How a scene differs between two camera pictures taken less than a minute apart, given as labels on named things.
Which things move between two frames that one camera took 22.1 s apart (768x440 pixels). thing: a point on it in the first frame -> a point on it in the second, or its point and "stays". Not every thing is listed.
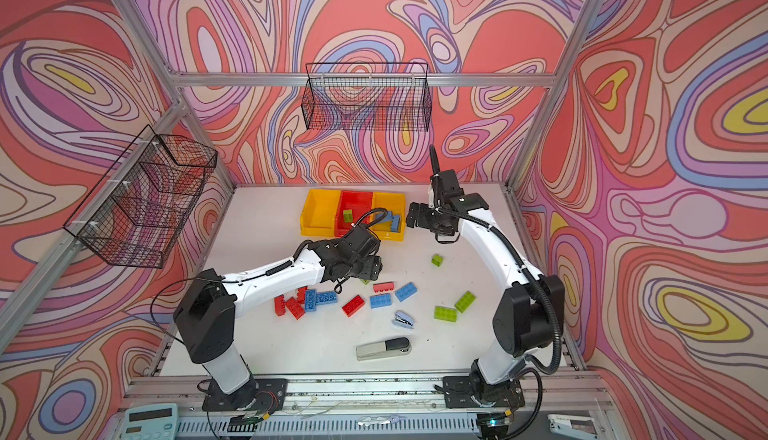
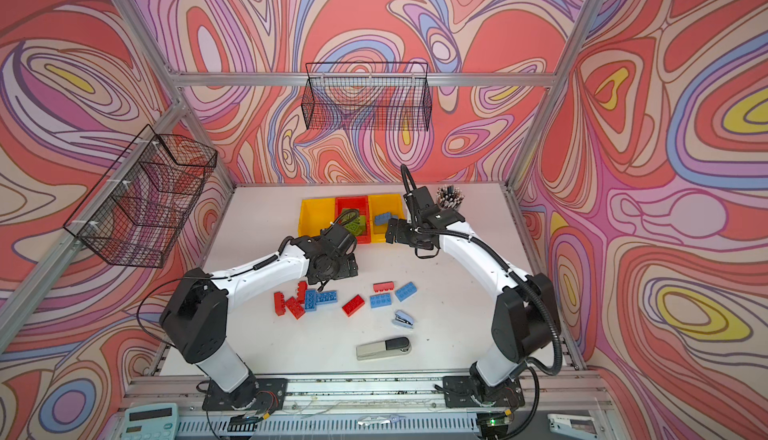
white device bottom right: x=573 y=426 stays
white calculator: x=151 y=422 stays
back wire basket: x=367 y=96 stays
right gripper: x=422 y=221 -> x=401 y=225
